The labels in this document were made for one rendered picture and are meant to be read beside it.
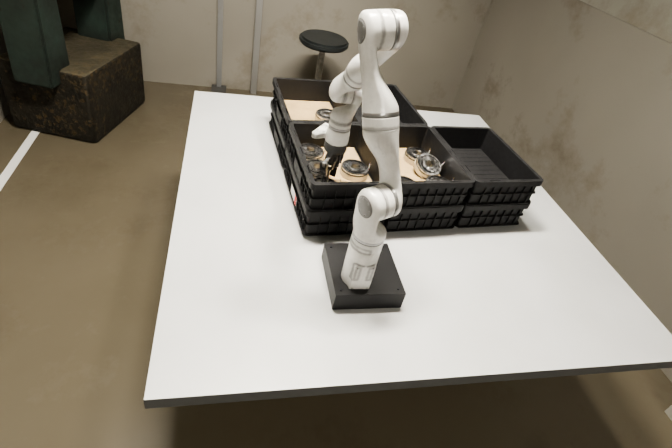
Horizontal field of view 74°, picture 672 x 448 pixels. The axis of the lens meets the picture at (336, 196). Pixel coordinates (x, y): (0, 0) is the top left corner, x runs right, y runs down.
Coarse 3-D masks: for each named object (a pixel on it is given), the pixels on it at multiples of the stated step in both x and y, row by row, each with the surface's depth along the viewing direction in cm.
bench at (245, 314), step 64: (192, 128) 194; (256, 128) 204; (192, 192) 160; (256, 192) 166; (192, 256) 136; (256, 256) 141; (320, 256) 146; (448, 256) 157; (512, 256) 163; (576, 256) 170; (192, 320) 118; (256, 320) 122; (320, 320) 125; (384, 320) 129; (448, 320) 134; (512, 320) 138; (576, 320) 143; (640, 320) 148; (192, 384) 105; (256, 384) 107; (320, 384) 110; (384, 384) 114; (448, 384) 120
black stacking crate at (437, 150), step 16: (400, 128) 180; (416, 128) 183; (400, 144) 186; (416, 144) 188; (432, 144) 181; (448, 160) 170; (448, 176) 170; (464, 176) 160; (416, 192) 152; (432, 192) 155; (448, 192) 157; (464, 192) 159
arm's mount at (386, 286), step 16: (336, 256) 138; (384, 256) 142; (336, 272) 132; (384, 272) 136; (336, 288) 128; (384, 288) 131; (400, 288) 132; (336, 304) 128; (352, 304) 129; (368, 304) 131; (384, 304) 132; (400, 304) 133
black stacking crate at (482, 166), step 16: (464, 144) 195; (480, 144) 198; (496, 144) 189; (464, 160) 188; (480, 160) 190; (496, 160) 189; (512, 160) 180; (480, 176) 180; (496, 176) 182; (512, 176) 180; (528, 176) 171; (480, 192) 161; (496, 192) 163; (512, 192) 166; (528, 192) 168
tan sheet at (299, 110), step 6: (288, 102) 201; (294, 102) 203; (300, 102) 204; (306, 102) 205; (312, 102) 206; (318, 102) 207; (324, 102) 208; (288, 108) 197; (294, 108) 198; (300, 108) 199; (306, 108) 200; (312, 108) 201; (318, 108) 202; (330, 108) 204; (294, 114) 193; (300, 114) 194; (306, 114) 195; (312, 114) 196
